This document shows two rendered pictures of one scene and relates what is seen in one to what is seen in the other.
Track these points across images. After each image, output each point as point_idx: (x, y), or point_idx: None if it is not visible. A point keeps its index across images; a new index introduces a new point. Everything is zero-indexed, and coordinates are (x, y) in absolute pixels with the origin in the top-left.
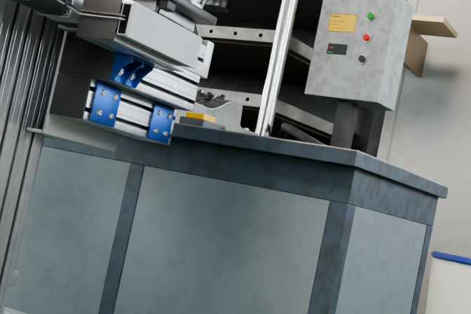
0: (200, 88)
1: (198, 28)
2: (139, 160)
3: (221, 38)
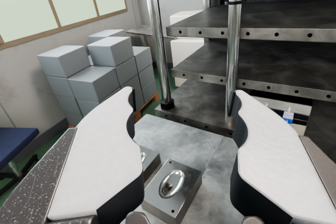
0: (332, 92)
1: (327, 33)
2: None
3: None
